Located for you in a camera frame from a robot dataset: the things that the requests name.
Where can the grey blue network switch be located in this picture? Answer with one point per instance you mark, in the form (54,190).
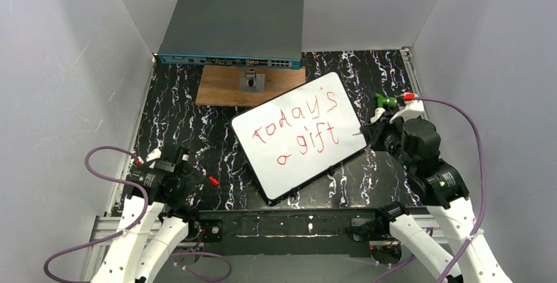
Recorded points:
(239,33)

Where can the aluminium frame rail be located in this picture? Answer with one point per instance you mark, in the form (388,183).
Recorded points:
(410,230)

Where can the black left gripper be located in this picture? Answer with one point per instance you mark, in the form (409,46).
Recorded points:
(187,180)

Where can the grey metal clamp bracket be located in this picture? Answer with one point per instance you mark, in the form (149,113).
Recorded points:
(252,82)

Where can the green white plastic fitting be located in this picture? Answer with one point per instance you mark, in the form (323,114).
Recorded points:
(382,103)

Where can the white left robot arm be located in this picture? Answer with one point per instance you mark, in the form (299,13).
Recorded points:
(154,218)

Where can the red marker cap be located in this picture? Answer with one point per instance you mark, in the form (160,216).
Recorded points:
(214,181)

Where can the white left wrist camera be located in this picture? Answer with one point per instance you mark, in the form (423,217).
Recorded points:
(152,156)

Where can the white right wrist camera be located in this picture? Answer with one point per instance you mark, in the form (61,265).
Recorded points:
(409,107)

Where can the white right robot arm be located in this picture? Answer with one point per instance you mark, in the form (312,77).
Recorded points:
(415,145)

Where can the white whiteboard black frame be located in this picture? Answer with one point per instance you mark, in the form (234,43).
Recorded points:
(299,135)

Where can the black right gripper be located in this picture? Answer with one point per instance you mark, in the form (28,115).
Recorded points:
(376,132)

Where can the brown wooden board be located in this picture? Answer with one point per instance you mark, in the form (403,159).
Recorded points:
(219,85)

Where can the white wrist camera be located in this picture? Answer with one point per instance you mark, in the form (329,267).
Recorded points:
(409,107)
(152,156)

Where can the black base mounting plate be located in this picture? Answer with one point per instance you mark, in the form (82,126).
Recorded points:
(289,232)

